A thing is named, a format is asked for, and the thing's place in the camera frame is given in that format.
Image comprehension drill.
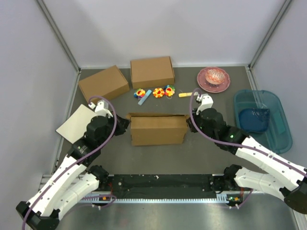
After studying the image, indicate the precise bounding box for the grey slotted cable duct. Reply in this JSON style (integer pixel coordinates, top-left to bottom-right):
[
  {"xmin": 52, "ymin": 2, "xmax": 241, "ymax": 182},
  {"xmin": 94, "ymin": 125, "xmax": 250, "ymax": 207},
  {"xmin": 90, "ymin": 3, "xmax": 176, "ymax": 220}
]
[{"xmin": 78, "ymin": 194, "xmax": 243, "ymax": 204}]

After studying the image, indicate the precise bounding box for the orange flower plush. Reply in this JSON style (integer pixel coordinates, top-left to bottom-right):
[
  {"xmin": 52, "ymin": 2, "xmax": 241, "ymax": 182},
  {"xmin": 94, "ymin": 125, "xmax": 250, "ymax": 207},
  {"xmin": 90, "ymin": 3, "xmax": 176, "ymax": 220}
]
[{"xmin": 153, "ymin": 88, "xmax": 165, "ymax": 98}]

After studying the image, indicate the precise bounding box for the rainbow flower plush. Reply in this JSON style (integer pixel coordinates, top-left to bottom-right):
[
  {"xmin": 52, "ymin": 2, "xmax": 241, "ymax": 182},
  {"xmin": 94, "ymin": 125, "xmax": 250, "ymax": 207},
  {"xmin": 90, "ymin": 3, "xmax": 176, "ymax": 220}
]
[
  {"xmin": 134, "ymin": 89, "xmax": 146, "ymax": 99},
  {"xmin": 164, "ymin": 85, "xmax": 175, "ymax": 97}
]

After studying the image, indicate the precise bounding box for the pink plate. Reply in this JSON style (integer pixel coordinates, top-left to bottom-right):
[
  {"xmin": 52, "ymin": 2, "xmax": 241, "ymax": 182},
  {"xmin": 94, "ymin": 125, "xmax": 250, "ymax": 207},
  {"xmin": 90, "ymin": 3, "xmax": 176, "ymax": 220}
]
[{"xmin": 197, "ymin": 67, "xmax": 230, "ymax": 93}]

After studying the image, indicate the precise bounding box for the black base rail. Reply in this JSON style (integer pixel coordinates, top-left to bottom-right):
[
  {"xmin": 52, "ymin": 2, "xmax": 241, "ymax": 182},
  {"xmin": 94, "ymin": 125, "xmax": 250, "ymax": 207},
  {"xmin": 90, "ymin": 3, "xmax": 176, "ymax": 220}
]
[{"xmin": 97, "ymin": 174, "xmax": 239, "ymax": 193}]

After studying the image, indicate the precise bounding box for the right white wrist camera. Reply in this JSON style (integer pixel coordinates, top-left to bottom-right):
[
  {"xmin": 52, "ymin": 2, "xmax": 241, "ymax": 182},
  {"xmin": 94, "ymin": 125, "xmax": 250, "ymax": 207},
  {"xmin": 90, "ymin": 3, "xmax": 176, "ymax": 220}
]
[{"xmin": 196, "ymin": 94, "xmax": 213, "ymax": 112}]

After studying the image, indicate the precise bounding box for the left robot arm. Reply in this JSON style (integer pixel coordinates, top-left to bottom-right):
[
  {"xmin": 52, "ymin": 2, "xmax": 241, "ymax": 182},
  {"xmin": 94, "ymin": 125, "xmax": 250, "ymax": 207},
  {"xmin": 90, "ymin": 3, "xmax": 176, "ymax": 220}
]
[{"xmin": 16, "ymin": 115, "xmax": 130, "ymax": 230}]

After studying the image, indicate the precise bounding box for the cardboard box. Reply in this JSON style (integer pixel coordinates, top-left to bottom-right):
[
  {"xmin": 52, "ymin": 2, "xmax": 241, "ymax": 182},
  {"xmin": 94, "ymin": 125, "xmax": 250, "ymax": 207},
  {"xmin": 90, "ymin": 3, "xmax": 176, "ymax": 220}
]
[
  {"xmin": 130, "ymin": 56, "xmax": 175, "ymax": 89},
  {"xmin": 78, "ymin": 65, "xmax": 130, "ymax": 102},
  {"xmin": 126, "ymin": 113, "xmax": 189, "ymax": 146}
]

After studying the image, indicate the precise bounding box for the dark blue dish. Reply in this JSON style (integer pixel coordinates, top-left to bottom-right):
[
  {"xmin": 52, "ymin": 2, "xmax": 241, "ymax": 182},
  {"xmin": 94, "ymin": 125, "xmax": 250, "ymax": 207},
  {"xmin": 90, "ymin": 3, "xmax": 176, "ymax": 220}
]
[{"xmin": 238, "ymin": 108, "xmax": 271, "ymax": 133}]

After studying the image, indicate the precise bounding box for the rainbow flower plush right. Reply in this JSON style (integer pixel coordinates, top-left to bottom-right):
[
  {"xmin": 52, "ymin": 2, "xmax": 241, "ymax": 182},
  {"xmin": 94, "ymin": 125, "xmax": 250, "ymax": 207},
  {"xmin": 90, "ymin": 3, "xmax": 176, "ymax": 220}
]
[{"xmin": 164, "ymin": 85, "xmax": 175, "ymax": 97}]

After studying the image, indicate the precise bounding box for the teal plastic bin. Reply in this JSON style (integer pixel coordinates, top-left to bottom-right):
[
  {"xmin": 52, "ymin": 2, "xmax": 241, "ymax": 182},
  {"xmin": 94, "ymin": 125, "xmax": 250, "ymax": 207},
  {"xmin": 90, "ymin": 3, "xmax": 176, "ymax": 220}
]
[{"xmin": 234, "ymin": 90, "xmax": 293, "ymax": 154}]

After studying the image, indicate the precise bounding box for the white square board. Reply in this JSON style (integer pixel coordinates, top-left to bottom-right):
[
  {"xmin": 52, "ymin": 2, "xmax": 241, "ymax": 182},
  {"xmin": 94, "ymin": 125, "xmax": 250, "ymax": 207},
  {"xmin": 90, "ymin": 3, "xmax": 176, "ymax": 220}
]
[{"xmin": 56, "ymin": 104, "xmax": 96, "ymax": 144}]

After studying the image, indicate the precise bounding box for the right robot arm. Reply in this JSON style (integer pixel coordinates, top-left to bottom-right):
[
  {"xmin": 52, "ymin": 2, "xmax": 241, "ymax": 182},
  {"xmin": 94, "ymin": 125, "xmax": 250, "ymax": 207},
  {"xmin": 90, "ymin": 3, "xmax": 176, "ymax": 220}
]
[{"xmin": 187, "ymin": 108, "xmax": 307, "ymax": 214}]

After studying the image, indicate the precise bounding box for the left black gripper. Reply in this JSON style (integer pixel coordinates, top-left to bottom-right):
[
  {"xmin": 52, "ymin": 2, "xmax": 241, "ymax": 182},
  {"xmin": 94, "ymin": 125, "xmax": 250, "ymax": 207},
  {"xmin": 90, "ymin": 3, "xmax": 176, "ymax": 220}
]
[{"xmin": 98, "ymin": 111, "xmax": 131, "ymax": 148}]

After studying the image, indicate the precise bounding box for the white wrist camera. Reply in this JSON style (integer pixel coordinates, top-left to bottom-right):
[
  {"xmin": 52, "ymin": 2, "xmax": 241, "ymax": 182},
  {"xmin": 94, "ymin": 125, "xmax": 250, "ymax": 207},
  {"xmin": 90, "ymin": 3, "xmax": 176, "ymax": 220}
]
[
  {"xmin": 196, "ymin": 94, "xmax": 213, "ymax": 112},
  {"xmin": 88, "ymin": 100, "xmax": 113, "ymax": 118}
]

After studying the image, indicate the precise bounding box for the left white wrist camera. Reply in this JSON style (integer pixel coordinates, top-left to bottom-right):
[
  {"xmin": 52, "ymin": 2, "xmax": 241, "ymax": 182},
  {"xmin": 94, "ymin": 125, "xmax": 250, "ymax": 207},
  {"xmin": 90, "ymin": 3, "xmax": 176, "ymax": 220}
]
[{"xmin": 88, "ymin": 100, "xmax": 113, "ymax": 118}]

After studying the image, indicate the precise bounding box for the yellow chalk stick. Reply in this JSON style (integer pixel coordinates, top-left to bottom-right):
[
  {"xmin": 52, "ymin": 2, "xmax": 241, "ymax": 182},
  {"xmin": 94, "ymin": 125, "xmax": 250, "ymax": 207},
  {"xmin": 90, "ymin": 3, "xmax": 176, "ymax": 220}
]
[{"xmin": 178, "ymin": 92, "xmax": 199, "ymax": 98}]

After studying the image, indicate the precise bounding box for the blue chalk stick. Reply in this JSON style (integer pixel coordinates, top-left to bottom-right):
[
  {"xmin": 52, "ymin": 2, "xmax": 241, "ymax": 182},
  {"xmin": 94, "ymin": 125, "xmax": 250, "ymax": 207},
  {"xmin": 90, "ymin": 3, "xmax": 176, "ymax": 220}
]
[{"xmin": 138, "ymin": 90, "xmax": 152, "ymax": 105}]

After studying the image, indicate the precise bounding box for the rainbow flower plush left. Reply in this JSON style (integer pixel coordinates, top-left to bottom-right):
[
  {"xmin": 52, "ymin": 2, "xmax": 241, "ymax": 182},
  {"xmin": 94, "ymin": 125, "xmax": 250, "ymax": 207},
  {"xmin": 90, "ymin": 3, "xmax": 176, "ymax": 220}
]
[{"xmin": 134, "ymin": 89, "xmax": 146, "ymax": 99}]

